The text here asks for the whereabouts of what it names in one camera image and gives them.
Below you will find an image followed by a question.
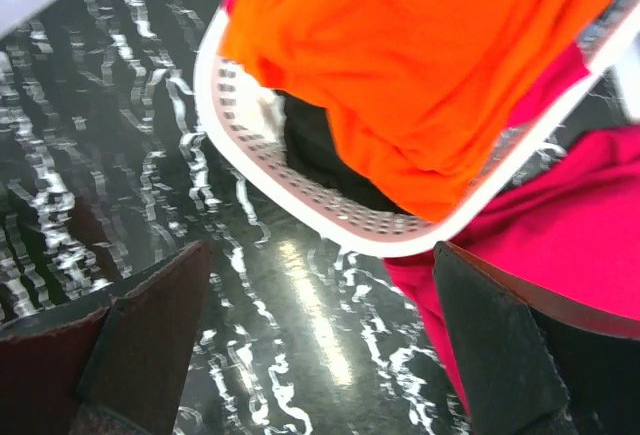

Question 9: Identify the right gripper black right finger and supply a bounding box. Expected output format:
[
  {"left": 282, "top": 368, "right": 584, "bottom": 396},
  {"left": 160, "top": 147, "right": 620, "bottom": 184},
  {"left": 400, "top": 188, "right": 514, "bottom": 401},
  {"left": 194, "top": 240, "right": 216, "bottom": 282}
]
[{"left": 434, "top": 242, "right": 639, "bottom": 434}]

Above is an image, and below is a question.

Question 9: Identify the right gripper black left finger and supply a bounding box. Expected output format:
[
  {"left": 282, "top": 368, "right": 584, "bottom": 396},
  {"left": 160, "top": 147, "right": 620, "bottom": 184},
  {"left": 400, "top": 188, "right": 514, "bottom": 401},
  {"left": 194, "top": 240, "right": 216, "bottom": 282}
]
[{"left": 1, "top": 241, "right": 212, "bottom": 434}]

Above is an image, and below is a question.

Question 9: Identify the orange t shirt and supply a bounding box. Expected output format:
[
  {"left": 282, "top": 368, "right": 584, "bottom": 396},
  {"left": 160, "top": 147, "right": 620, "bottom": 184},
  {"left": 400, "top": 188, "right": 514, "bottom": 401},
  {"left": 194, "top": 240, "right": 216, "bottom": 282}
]
[{"left": 219, "top": 0, "right": 612, "bottom": 222}]

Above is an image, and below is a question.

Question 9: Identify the folded pink t shirt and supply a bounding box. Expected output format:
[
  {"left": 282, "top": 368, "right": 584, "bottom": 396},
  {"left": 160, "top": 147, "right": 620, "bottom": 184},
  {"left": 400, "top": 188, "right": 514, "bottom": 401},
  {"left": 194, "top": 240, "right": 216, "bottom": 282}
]
[{"left": 383, "top": 127, "right": 640, "bottom": 416}]

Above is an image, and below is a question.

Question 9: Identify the white plastic laundry basket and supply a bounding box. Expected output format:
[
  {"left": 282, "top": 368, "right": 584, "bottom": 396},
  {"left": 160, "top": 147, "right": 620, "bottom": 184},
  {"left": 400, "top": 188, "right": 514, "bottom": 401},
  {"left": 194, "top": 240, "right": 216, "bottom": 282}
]
[{"left": 194, "top": 0, "right": 639, "bottom": 257}]

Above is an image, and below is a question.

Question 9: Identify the black garment in basket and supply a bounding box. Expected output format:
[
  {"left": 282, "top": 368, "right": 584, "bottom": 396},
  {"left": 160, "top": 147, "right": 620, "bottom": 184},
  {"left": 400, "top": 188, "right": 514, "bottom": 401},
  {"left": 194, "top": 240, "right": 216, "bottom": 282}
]
[{"left": 276, "top": 91, "right": 407, "bottom": 215}]

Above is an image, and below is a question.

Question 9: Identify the pink t shirt in basket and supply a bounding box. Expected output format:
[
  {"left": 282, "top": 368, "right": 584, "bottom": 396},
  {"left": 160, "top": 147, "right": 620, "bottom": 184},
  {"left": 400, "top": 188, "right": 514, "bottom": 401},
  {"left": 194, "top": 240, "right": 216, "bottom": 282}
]
[{"left": 506, "top": 43, "right": 590, "bottom": 128}]

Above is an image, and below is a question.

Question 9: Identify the white garment in basket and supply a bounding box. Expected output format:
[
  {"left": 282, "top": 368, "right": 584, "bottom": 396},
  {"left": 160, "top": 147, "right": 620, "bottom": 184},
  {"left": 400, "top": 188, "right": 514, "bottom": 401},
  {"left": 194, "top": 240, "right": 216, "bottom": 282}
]
[{"left": 257, "top": 89, "right": 286, "bottom": 143}]

